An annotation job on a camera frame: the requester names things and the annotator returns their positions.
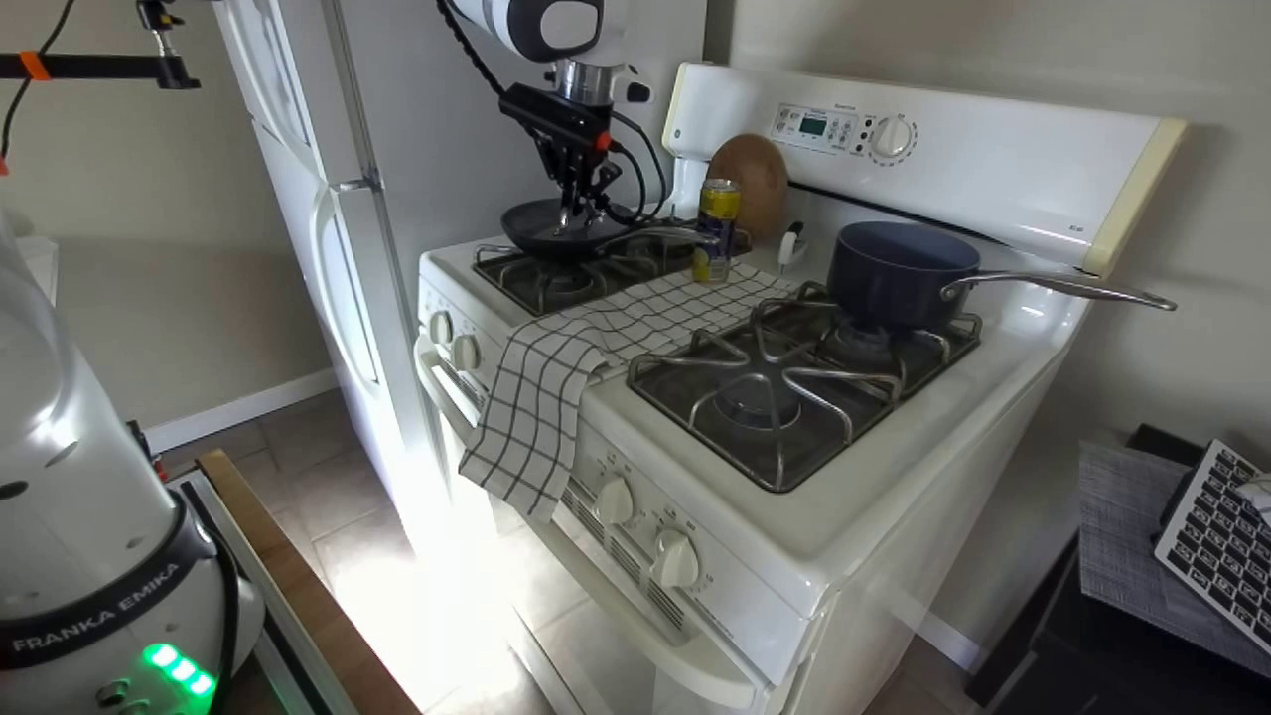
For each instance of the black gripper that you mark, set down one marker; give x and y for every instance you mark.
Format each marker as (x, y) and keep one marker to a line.
(575, 139)

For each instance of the clear glass pot lid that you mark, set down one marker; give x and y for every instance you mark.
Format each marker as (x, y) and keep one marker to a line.
(536, 233)

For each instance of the white franka robot arm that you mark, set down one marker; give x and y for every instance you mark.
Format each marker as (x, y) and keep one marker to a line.
(85, 515)

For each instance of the gray frying pan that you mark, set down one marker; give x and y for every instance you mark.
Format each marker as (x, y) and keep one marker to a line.
(571, 229)

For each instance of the olive oil bottle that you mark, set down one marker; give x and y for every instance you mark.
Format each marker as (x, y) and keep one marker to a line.
(716, 229)

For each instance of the round wooden cutting board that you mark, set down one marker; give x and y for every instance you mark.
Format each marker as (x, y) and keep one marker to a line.
(759, 177)

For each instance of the white checkered kitchen towel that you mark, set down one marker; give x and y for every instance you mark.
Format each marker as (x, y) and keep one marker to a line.
(528, 426)

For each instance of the small white salt shaker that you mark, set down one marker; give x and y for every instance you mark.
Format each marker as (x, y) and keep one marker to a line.
(790, 242)

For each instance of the white refrigerator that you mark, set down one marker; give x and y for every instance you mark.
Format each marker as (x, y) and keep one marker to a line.
(381, 136)

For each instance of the white gas stove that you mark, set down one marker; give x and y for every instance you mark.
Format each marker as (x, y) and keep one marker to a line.
(759, 521)

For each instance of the wooden edged robot table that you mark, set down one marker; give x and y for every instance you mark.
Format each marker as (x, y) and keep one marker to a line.
(309, 656)

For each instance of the gray checkered mat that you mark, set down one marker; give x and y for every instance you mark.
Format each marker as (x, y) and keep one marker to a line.
(1125, 496)

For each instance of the dark side table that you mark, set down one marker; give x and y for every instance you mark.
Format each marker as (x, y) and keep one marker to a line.
(1070, 651)

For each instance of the white keyboard black keys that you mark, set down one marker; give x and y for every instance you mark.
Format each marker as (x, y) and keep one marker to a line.
(1219, 544)

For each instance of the black pot with steel handle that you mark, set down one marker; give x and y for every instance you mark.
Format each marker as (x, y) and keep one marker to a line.
(903, 276)

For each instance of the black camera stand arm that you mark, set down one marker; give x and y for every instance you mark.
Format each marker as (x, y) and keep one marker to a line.
(101, 62)

